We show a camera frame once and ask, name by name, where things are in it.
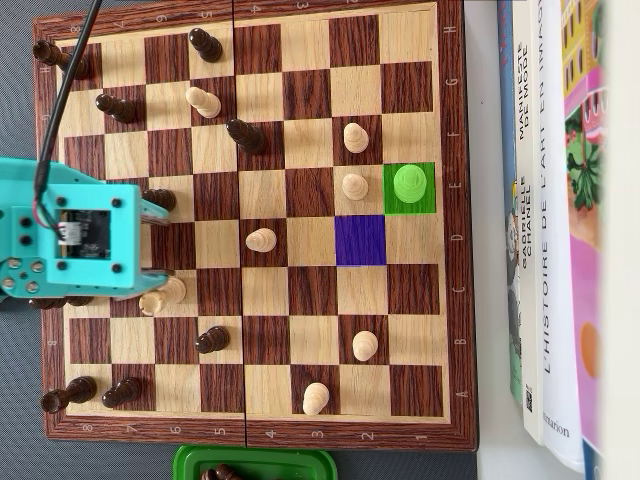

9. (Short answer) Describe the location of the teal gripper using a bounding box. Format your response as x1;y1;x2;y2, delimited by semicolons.
0;156;171;302

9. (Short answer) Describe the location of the moved light pawn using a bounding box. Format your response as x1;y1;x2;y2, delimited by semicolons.
391;164;428;204

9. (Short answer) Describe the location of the dark captured chess piece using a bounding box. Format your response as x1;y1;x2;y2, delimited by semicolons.
200;463;251;480

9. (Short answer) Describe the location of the dark wooden bishop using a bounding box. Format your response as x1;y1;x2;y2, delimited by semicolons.
27;293;97;310

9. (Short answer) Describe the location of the dark wooden pawn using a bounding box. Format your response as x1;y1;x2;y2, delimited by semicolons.
101;376;144;409
95;92;138;125
225;118;267;156
141;188;178;212
188;27;224;64
193;325;232;356

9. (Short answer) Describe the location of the pale wooden rook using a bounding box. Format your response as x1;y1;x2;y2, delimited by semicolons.
138;276;189;317

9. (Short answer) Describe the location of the dark wooden rook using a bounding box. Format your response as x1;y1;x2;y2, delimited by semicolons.
40;375;99;415
32;39;92;81

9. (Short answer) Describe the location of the pale wooden pawn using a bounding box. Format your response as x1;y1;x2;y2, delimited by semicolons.
351;330;380;363
340;173;370;203
185;86;223;120
244;227;278;254
342;122;371;155
302;381;332;418

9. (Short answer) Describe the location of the wooden folding chessboard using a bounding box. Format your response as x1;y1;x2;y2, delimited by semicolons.
31;0;480;455

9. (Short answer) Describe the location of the green plastic container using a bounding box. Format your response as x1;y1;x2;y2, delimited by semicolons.
171;443;338;480

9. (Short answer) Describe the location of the thin blue illustrated book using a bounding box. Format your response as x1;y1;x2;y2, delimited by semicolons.
496;0;527;414

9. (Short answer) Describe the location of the white Gabrielle Chanel book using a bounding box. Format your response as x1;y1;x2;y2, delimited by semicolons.
510;0;546;447

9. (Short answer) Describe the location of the white art history book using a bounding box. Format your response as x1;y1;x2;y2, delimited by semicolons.
536;0;587;475

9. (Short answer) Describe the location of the pink colourful illustrated book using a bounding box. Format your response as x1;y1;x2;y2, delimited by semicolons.
558;0;609;480

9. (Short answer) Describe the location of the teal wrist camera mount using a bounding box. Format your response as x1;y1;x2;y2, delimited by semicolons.
46;182;142;292

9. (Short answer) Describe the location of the black camera cable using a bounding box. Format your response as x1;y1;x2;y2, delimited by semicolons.
32;0;105;236

